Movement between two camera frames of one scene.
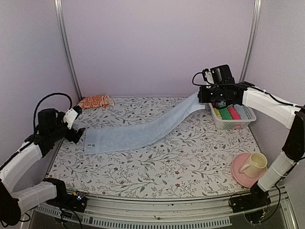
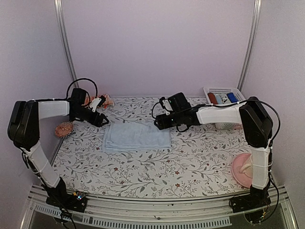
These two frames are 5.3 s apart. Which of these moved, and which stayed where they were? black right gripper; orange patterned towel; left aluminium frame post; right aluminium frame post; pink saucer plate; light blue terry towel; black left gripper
Moved: black left gripper; light blue terry towel; black right gripper
Stayed: orange patterned towel; right aluminium frame post; pink saucer plate; left aluminium frame post
